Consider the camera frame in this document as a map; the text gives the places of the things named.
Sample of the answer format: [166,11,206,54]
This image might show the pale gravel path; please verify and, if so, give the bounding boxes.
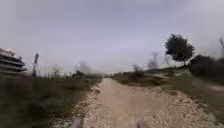
[49,77,218,128]

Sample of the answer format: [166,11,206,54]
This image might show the dark round-crowned tree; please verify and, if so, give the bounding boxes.
[164,33,196,67]

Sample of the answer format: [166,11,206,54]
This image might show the pole with sign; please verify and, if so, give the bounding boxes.
[32,52,40,77]

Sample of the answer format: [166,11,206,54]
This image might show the overgrown grass verge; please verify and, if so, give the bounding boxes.
[111,66,224,127]
[0,72,103,128]

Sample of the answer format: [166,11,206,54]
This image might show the dark bush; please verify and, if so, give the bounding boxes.
[188,54,224,85]

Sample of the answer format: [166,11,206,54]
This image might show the tiered grey building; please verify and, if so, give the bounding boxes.
[0,47,28,77]

